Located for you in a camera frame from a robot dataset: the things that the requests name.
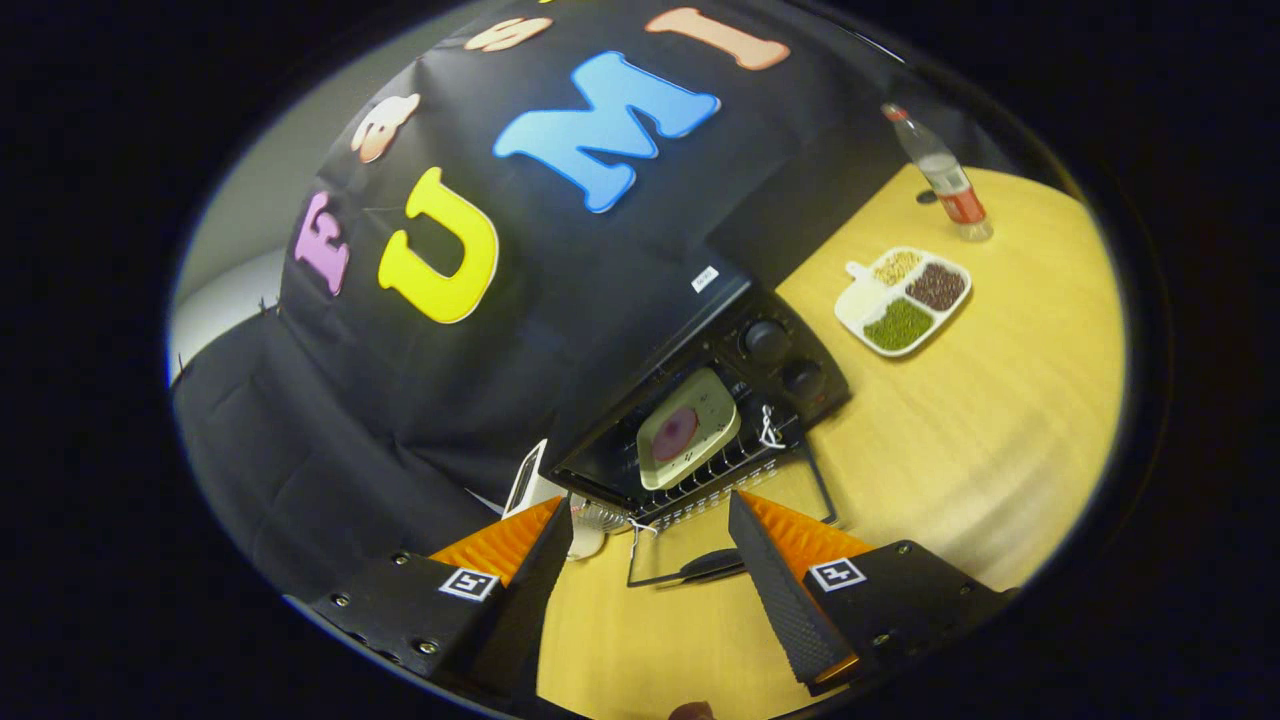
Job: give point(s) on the metal oven rack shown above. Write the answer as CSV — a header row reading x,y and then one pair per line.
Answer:
x,y
745,462

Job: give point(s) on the pale rectangular food plate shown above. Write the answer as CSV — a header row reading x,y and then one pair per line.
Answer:
x,y
708,405

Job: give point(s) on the clear bottle with red label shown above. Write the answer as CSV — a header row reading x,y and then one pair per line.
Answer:
x,y
950,180

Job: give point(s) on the white toaster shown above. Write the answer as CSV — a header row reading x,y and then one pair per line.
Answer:
x,y
525,490

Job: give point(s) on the black electric oven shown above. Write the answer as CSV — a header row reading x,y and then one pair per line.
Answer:
x,y
800,380

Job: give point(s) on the black round table grommet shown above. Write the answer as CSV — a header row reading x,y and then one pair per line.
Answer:
x,y
927,196

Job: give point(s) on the pink round food piece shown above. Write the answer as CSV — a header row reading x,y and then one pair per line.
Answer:
x,y
676,433

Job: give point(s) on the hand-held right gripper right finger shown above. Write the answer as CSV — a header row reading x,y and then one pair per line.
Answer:
x,y
780,600

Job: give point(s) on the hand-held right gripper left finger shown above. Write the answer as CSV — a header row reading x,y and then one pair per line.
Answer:
x,y
525,610

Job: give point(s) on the black backdrop cloth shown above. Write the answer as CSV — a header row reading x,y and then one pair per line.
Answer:
x,y
350,450

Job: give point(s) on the white divided dish of beans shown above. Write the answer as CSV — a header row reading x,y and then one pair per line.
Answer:
x,y
900,325

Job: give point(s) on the clear glass cup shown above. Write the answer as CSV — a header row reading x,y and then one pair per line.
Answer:
x,y
605,518

